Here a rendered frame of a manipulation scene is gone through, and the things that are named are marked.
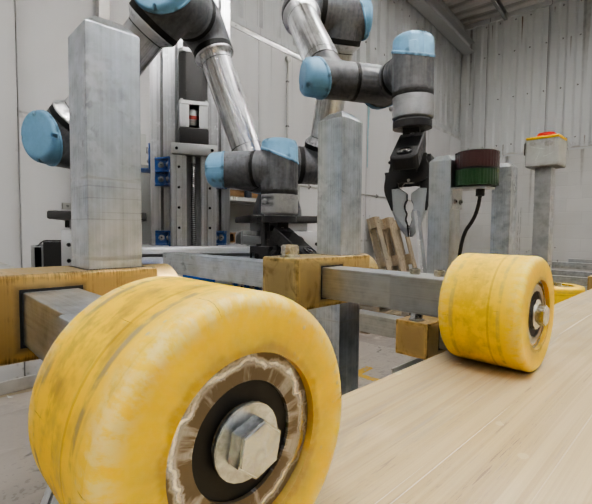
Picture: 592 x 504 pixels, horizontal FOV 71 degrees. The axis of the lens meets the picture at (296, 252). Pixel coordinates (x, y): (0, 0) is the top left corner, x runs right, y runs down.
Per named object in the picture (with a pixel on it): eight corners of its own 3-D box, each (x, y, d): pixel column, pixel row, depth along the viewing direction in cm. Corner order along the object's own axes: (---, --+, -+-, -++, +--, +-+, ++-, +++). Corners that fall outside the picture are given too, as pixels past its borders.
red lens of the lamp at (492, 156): (447, 168, 60) (447, 153, 59) (465, 172, 64) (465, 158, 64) (490, 164, 55) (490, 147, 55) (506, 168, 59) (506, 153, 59)
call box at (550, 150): (524, 170, 98) (525, 137, 98) (533, 173, 103) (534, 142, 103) (558, 167, 93) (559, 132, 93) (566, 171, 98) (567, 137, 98)
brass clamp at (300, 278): (258, 304, 42) (258, 255, 42) (342, 291, 52) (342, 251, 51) (300, 313, 38) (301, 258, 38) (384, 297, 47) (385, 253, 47)
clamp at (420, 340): (394, 353, 60) (395, 318, 60) (438, 336, 69) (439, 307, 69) (430, 362, 56) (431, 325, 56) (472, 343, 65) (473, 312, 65)
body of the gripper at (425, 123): (435, 188, 80) (437, 125, 80) (430, 185, 73) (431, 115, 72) (396, 190, 84) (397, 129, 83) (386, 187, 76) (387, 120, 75)
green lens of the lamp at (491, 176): (446, 185, 60) (447, 170, 60) (464, 189, 64) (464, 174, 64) (489, 182, 55) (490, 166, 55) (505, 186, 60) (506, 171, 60)
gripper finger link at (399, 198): (413, 236, 81) (414, 188, 80) (407, 237, 76) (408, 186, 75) (397, 235, 82) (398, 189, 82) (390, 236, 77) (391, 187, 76)
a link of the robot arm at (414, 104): (431, 89, 71) (384, 95, 75) (430, 116, 72) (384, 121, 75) (436, 100, 78) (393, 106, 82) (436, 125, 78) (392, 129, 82)
